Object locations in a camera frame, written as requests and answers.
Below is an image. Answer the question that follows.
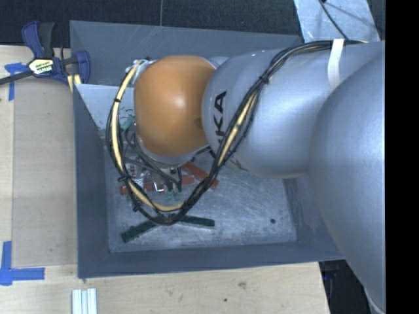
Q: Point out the dark green flat block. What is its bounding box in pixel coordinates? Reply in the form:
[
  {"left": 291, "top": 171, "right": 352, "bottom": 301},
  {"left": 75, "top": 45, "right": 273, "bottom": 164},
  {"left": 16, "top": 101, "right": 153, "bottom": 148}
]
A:
[
  {"left": 165, "top": 215, "right": 216, "bottom": 230},
  {"left": 120, "top": 219, "right": 164, "bottom": 244}
]

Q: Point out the red-brown flat block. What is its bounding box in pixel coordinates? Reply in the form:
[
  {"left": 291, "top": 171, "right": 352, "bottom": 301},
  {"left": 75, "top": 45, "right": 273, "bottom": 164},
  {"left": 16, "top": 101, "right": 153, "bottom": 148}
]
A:
[
  {"left": 119, "top": 174, "right": 198, "bottom": 196},
  {"left": 181, "top": 161, "right": 220, "bottom": 191}
]

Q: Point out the pale wood flat board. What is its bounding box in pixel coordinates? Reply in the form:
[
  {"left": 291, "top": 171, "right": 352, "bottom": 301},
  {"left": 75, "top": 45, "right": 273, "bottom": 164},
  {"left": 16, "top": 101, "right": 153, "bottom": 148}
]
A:
[{"left": 12, "top": 76, "right": 79, "bottom": 268}]

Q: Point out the grey metal bin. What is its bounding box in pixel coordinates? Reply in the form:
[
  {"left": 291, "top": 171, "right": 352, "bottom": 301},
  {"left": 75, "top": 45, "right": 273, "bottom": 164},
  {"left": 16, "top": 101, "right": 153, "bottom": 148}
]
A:
[{"left": 69, "top": 20, "right": 346, "bottom": 279}]

